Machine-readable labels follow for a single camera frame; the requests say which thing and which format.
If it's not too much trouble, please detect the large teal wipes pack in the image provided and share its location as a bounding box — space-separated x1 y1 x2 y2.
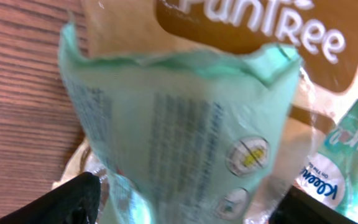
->
58 23 302 223

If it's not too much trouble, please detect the brown white snack pouch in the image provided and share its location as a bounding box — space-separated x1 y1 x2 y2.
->
62 0 358 223

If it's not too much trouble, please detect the small teal tissue pack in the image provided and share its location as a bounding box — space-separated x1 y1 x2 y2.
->
296 100 358 223

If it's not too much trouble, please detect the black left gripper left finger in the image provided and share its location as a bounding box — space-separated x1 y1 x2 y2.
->
0 172 101 224

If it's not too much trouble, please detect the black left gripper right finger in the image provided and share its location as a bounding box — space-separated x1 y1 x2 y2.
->
268 187 356 224

